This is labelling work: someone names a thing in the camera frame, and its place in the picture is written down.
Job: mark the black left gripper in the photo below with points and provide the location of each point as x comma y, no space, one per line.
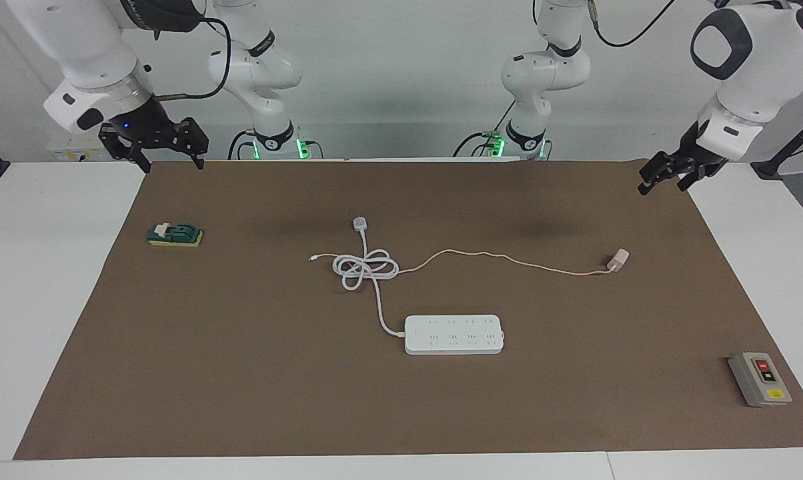
698,160

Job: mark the green knife switch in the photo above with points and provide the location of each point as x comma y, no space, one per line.
178,234

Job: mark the white box with yellow labels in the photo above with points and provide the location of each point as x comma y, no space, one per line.
75,153

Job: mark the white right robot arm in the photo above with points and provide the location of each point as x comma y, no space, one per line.
81,46

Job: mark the brown table mat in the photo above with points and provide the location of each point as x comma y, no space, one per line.
241,400

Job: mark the grey push button box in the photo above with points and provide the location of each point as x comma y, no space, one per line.
758,380

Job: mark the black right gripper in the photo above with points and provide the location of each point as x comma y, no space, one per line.
141,123

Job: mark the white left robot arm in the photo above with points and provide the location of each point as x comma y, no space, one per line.
748,73

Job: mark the pink charger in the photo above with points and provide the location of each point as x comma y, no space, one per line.
619,260

